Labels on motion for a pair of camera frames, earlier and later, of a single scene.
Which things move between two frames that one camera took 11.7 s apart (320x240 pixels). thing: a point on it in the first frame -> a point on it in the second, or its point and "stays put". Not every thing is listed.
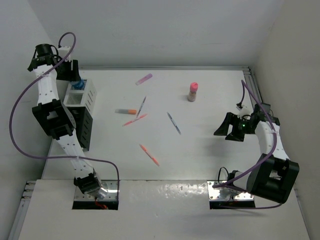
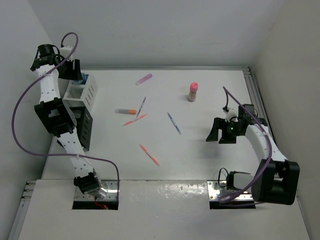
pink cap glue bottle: (194, 87) stays put
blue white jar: (78, 84) -> (85, 77)
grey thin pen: (141, 107) stays put
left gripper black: (71, 75) stays put
